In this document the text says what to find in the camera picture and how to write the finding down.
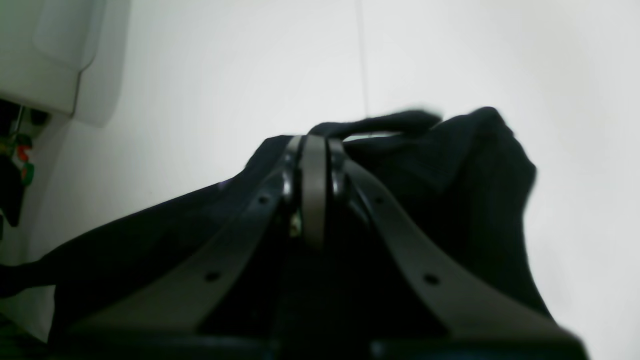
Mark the black T-shirt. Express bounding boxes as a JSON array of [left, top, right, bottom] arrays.
[[1, 107, 551, 321]]

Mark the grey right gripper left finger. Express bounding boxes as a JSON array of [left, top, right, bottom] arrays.
[[70, 136, 310, 337]]

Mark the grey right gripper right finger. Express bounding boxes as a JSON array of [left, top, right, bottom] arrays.
[[318, 137, 576, 346]]

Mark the white right cabinet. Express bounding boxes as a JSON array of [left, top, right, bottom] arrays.
[[0, 0, 133, 128]]

